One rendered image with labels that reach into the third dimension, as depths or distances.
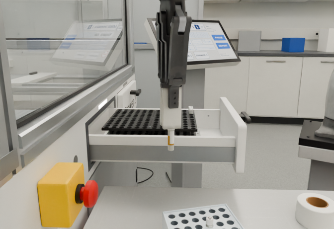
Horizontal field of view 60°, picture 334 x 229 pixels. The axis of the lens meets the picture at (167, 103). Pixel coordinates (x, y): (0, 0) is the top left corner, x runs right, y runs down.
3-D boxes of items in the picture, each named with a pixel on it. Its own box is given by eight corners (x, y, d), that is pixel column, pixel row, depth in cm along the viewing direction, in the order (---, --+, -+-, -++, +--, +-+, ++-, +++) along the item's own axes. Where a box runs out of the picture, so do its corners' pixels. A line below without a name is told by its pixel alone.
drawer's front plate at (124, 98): (136, 106, 122) (135, 80, 120) (123, 127, 94) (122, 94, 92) (132, 106, 122) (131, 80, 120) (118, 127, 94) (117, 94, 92)
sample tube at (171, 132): (173, 148, 49) (173, 122, 48) (175, 150, 48) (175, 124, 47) (166, 148, 49) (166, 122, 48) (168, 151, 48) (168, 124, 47)
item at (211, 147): (218, 127, 88) (219, 109, 87) (234, 164, 63) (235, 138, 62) (89, 126, 90) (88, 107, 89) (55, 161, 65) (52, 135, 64)
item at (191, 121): (194, 112, 83) (194, 110, 83) (197, 131, 66) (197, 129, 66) (187, 112, 84) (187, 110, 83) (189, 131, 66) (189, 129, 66)
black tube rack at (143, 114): (193, 130, 85) (194, 109, 83) (197, 155, 68) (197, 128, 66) (118, 129, 86) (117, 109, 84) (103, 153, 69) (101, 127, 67)
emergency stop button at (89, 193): (101, 198, 46) (99, 175, 45) (93, 213, 42) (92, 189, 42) (82, 197, 46) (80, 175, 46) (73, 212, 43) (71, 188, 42)
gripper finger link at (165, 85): (184, 12, 43) (187, 11, 42) (184, 86, 45) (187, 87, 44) (159, 11, 43) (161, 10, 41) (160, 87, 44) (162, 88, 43)
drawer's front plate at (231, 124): (223, 130, 90) (225, 96, 88) (243, 174, 62) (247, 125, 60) (218, 130, 90) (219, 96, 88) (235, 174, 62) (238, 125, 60)
